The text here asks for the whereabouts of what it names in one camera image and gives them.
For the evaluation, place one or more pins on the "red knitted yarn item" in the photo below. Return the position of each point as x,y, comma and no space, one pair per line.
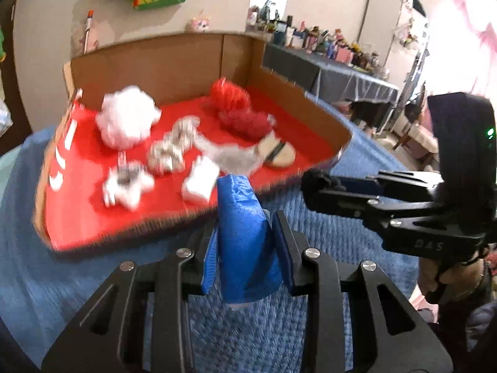
247,124

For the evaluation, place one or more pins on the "floral white scrunchie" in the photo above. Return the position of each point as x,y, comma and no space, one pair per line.
167,155

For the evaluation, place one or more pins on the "white mesh bath pouf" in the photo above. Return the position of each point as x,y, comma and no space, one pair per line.
126,118

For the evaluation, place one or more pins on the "table with dark cloth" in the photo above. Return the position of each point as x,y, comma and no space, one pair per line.
368,98

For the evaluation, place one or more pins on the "black knitted soft item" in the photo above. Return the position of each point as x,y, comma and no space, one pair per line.
315,180

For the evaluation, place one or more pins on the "pink plush toy on wall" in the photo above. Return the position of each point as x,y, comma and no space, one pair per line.
199,25

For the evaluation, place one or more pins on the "cardboard box red lining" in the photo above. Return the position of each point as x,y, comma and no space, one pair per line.
177,71

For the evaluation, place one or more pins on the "beige round powder puff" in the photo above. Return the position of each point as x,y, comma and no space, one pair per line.
276,152

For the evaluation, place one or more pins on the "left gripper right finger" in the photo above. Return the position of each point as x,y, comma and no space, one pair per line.
355,304

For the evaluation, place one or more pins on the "white wardrobe cabinet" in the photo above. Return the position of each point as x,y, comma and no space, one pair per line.
394,31

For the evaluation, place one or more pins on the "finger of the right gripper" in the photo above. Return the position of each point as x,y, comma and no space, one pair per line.
386,194
426,237

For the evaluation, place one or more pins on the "small white soft pad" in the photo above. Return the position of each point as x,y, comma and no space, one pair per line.
198,186

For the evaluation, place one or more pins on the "orange-red mesh bath pouf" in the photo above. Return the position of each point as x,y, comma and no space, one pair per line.
228,97

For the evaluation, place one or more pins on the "person's right hand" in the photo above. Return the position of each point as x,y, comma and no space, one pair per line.
460,280

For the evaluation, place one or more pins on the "orange white stick on wall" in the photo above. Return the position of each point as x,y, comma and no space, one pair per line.
87,32

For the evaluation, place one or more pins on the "white fluffy star plush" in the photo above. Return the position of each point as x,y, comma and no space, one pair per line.
125,185

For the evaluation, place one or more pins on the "cosmetics bottles on table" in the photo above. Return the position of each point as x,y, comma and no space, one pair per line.
322,43

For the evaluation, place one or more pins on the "blue soft cloth pouch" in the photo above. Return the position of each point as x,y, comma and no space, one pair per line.
249,266

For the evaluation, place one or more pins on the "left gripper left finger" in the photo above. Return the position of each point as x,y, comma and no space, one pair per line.
139,310

